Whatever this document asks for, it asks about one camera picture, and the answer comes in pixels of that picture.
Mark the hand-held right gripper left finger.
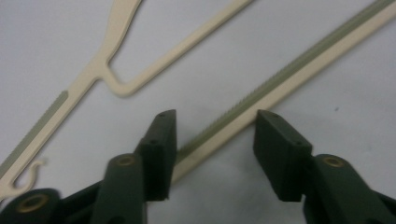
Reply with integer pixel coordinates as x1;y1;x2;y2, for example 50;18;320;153
91;108;178;224

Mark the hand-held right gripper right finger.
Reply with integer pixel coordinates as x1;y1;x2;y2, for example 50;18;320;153
252;108;396;224

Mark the cream plastic clothes hanger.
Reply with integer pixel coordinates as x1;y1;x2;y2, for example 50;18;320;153
0;0;255;203
170;0;396;185

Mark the white table sheet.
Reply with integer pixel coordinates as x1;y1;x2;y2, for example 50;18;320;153
0;0;396;224

